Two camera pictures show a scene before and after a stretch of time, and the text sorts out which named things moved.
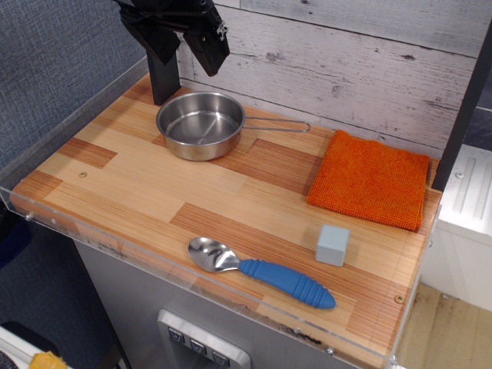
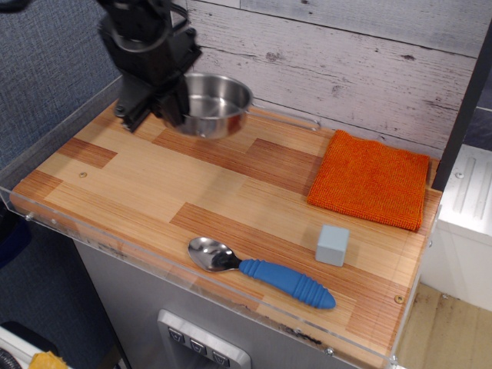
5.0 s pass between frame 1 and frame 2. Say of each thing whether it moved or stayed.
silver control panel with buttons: stayed
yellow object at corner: stayed
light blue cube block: stayed
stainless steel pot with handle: moved
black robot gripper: moved
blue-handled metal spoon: stayed
